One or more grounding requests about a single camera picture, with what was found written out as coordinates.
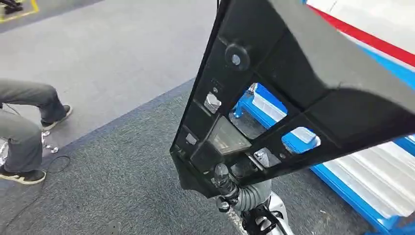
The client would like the clear floor tape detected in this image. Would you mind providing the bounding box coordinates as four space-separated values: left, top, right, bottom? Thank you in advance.
227 207 244 235

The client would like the blue metal shelf rack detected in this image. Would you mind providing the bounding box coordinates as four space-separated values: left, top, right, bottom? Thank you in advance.
231 44 415 235

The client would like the person's black shoe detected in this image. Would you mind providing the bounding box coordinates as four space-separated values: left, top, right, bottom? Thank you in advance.
41 104 72 132
0 167 47 186

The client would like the yellow floor tape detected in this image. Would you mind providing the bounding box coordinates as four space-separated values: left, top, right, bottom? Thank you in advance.
0 0 40 24

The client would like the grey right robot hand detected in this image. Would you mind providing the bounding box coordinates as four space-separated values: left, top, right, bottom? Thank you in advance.
212 163 241 214

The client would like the black plastic panel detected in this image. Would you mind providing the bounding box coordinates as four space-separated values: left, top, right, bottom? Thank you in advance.
169 0 415 199

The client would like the black floor cable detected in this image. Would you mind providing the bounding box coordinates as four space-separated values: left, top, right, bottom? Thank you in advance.
0 155 71 229

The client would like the black footed stand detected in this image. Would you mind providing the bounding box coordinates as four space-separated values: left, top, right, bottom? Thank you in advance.
0 0 24 15

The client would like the chrome chair base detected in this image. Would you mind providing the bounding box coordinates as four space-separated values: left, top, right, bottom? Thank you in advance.
0 129 60 166

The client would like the person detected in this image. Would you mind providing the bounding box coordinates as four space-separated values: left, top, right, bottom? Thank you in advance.
0 78 72 186

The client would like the blue plastic crate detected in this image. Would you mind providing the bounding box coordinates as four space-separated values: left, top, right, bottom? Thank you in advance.
281 127 322 155

